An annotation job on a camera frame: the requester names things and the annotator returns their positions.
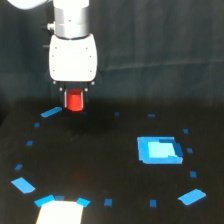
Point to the long blue tape top left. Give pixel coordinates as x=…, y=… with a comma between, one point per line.
x=51, y=112

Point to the small blue tape bottom right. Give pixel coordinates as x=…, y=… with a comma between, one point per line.
x=153, y=203

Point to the blue tape left of paper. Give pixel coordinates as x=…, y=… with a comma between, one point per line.
x=44, y=200

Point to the blue tape of paper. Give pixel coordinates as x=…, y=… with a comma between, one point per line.
x=83, y=202
x=44, y=200

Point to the blue tape right of paper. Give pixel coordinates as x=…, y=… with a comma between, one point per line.
x=83, y=202

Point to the black backdrop curtain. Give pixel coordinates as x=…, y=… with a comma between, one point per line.
x=155, y=49

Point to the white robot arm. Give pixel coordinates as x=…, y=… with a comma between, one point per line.
x=71, y=17

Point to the small blue tape left lower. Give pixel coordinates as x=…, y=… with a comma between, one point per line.
x=18, y=167

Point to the large blue tape left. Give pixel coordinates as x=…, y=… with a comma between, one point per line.
x=24, y=186

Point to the red hexagonal block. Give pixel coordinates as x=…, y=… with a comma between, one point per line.
x=75, y=100

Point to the large blue tape right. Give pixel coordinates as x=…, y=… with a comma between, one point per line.
x=192, y=197

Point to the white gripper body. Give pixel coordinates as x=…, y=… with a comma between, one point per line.
x=73, y=60

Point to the small blue tape bottom centre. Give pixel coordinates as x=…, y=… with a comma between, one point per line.
x=108, y=202

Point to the white paper sheet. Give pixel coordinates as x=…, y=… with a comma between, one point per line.
x=60, y=212

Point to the small blue tape right middle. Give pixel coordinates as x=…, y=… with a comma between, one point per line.
x=189, y=150

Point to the blue tape square target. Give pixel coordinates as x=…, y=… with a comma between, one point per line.
x=159, y=150

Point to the small blue tape right lower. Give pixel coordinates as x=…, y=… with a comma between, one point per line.
x=193, y=174

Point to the large blue tape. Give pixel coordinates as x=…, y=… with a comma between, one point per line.
x=192, y=197
x=24, y=186

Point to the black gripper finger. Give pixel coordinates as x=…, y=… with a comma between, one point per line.
x=65, y=99
x=83, y=99

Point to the small blue tape left middle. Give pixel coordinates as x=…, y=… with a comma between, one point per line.
x=29, y=143

